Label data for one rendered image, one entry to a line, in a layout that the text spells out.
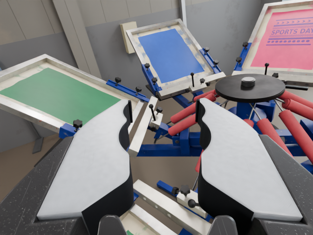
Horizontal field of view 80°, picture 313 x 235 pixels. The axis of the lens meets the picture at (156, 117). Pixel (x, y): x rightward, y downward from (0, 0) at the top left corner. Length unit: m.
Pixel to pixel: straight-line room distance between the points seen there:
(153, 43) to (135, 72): 1.82
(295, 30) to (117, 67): 2.64
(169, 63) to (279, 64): 0.87
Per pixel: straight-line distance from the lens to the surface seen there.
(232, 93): 0.96
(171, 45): 1.93
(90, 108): 1.21
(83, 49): 3.38
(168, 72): 1.68
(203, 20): 4.22
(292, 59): 1.80
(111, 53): 3.54
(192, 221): 0.79
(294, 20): 2.10
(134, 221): 0.93
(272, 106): 1.43
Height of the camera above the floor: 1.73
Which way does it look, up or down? 31 degrees down
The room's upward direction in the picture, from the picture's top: 11 degrees counter-clockwise
